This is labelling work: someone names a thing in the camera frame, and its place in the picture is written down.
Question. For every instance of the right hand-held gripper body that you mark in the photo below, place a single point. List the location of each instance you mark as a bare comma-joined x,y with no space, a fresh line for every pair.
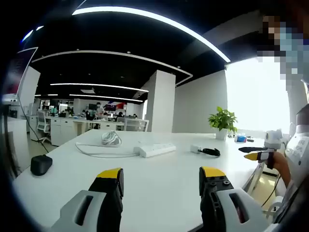
272,139

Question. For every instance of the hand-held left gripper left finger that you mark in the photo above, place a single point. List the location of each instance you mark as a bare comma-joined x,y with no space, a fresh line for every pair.
72,210

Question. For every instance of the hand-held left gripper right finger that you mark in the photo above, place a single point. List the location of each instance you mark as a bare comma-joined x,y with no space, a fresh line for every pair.
251,207

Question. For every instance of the white charger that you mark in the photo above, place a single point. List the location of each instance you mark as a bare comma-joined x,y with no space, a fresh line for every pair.
195,148

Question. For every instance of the white power strip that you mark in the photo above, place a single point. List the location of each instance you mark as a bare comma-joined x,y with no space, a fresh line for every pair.
154,149

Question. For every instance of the white desk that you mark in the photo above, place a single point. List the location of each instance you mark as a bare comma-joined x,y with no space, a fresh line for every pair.
157,176

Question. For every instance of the long ceiling light strip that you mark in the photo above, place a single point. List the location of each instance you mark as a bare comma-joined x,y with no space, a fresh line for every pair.
108,9

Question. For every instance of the person's right hand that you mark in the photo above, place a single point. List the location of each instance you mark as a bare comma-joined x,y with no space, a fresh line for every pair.
282,164

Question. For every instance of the blue tissue box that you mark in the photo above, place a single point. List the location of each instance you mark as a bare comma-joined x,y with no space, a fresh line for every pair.
240,138

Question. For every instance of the white chest-worn device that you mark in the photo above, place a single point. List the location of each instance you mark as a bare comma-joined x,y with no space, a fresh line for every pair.
297,147

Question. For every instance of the green potted plant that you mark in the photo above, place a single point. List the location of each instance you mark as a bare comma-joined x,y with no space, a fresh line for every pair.
222,120

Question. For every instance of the person's grey striped shirt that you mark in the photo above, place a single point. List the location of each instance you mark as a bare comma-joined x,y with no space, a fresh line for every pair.
294,207

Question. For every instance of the black mouse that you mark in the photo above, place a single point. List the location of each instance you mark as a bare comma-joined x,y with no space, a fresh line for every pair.
41,165

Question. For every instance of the white office workstation row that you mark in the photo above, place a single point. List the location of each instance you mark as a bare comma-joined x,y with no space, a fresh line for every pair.
65,126

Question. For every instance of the white office chair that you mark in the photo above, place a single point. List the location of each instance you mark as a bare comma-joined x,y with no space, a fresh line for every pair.
42,123

